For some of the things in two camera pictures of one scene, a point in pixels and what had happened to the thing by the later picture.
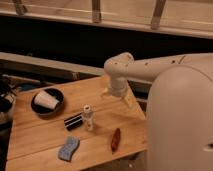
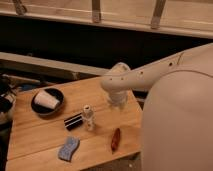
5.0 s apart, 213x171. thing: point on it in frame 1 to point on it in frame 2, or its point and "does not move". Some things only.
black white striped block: x=73 y=121 does not move
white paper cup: x=44 y=99 does not move
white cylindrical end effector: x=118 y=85 to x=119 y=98
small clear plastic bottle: x=88 y=117 does not move
